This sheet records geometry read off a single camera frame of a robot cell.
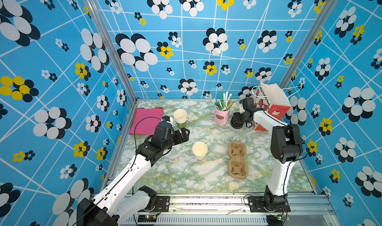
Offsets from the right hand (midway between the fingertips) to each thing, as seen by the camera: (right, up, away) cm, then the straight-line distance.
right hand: (240, 117), depth 102 cm
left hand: (-37, -7, -25) cm, 45 cm away
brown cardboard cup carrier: (-7, -27, -19) cm, 33 cm away
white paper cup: (-29, -19, -13) cm, 37 cm away
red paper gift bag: (+19, +14, -3) cm, 24 cm away
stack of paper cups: (-41, +1, -6) cm, 41 cm away
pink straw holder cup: (-14, 0, -3) cm, 14 cm away
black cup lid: (-6, -2, -10) cm, 12 cm away
